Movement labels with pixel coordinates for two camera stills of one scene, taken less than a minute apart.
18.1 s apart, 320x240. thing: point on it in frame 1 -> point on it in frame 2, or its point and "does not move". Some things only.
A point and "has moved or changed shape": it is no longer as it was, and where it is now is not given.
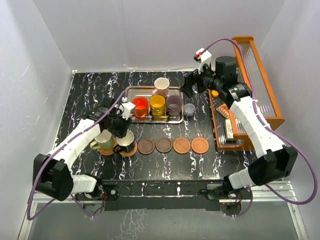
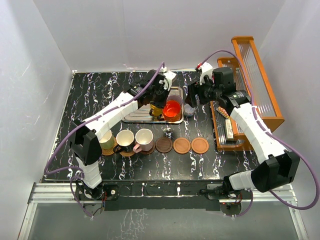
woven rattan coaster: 131,153 does not move
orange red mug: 141,109 -> 171,111
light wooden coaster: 199,145 does not move
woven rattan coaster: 108,152 does not move
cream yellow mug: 104,140 does not move
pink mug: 161,85 has moved or changed shape
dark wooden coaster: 164,145 does not move
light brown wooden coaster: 181,145 does not move
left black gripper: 121,131 -> 166,93
